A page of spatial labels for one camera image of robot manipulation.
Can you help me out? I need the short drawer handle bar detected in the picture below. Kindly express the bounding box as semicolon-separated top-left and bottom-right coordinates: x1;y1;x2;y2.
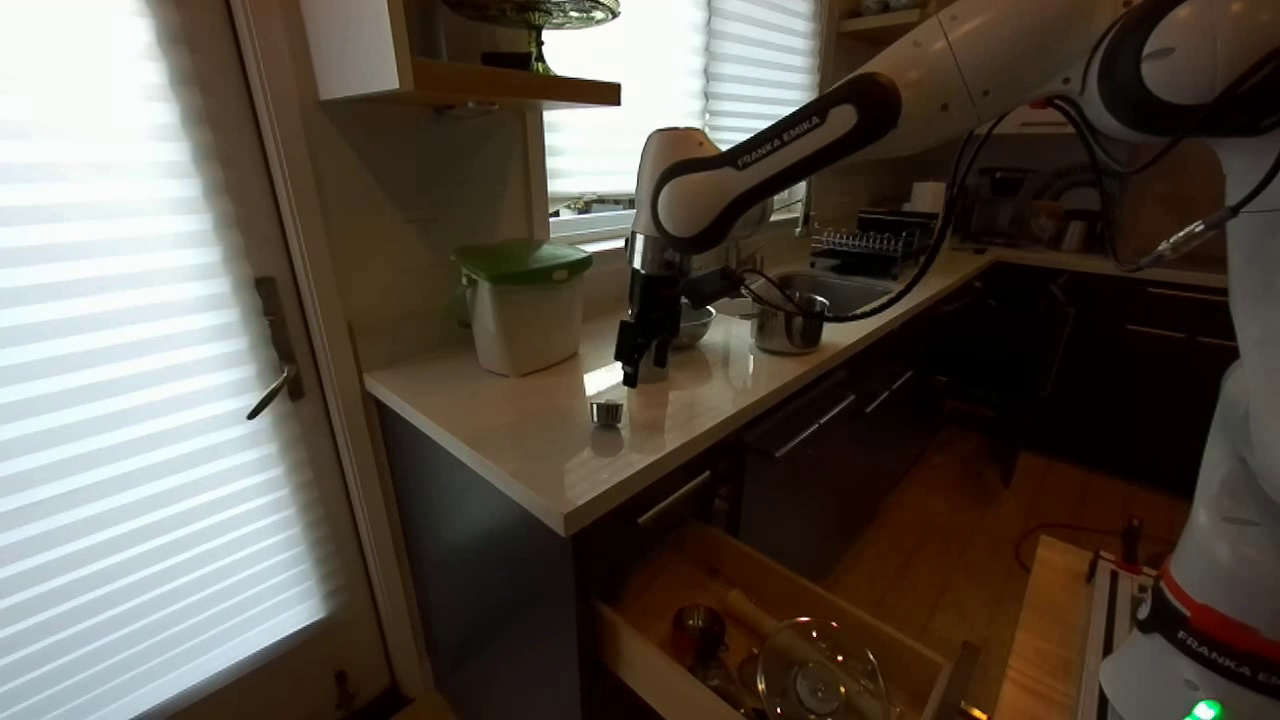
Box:
636;468;716;533

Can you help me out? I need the metal door handle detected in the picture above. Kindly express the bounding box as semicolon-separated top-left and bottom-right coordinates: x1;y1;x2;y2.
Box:
245;275;307;426

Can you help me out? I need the open wooden drawer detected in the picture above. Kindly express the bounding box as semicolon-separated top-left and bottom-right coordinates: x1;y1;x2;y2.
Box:
592;523;986;720

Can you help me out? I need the white bin with green lid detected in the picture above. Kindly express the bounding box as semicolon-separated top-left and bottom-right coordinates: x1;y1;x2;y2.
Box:
453;241;596;382

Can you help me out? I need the dark dishwasher door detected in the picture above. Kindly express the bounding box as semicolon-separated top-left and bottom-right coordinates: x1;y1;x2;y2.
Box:
735;356;936;584

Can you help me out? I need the wooden wall shelf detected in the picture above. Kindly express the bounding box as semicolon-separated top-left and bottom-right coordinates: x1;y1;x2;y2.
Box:
396;58;626;111

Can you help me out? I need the long dishwasher handle bar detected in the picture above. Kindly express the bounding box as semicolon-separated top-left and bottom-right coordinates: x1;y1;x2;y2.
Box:
772;391;859;463

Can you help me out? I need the glass pot lid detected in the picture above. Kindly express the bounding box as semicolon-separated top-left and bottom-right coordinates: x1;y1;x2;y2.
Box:
752;614;896;720

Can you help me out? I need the dark round utensil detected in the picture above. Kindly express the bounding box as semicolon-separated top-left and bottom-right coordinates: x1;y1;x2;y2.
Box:
666;602;734;674

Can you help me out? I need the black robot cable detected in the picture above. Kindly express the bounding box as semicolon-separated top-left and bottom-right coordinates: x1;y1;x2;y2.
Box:
735;93;1280;330

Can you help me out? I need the white wall cabinet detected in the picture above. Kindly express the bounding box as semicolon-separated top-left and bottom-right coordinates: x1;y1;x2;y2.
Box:
298;0;418;110

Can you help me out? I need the stainless steel pot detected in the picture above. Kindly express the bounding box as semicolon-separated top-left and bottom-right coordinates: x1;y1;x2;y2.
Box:
752;275;832;360

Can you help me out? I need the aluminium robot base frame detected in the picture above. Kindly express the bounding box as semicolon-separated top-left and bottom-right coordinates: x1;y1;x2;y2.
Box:
1078;551;1157;720

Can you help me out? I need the grey round bowl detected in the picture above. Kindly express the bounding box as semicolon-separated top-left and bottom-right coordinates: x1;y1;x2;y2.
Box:
674;297;720;356

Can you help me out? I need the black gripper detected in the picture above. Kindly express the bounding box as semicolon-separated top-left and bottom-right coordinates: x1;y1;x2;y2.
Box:
612;269;688;396

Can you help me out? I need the dark countertop appliance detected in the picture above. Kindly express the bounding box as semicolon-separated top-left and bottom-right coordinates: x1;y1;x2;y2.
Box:
986;163;1129;257

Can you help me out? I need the dark dish rack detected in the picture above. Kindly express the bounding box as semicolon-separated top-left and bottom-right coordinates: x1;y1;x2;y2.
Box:
812;213;941;281

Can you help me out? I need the white door blind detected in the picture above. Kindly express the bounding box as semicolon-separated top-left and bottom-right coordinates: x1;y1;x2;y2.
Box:
0;0;336;720

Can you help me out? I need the narrow white window blind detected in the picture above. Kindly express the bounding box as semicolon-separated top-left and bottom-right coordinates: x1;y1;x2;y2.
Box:
700;0;821;226

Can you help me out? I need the wooden robot platform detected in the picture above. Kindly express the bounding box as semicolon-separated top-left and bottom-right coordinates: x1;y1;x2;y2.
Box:
998;533;1098;720

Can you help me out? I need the sink cabinet handle bar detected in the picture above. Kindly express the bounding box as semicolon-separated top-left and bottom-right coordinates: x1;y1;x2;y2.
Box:
859;367;921;416

